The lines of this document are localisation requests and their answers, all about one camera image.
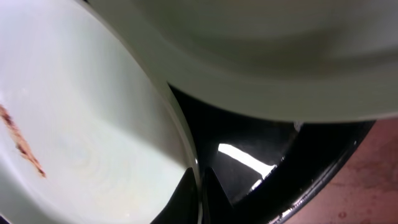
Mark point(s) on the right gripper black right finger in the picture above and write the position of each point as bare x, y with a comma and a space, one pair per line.
216, 207

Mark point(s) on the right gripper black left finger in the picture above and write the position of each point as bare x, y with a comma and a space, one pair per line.
183, 206

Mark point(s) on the light blue plate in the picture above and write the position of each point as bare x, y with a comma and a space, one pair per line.
87, 136

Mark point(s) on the pale green plate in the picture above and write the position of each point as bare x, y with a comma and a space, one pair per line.
305, 60

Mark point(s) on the round black tray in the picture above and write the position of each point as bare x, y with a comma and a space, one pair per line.
268, 169

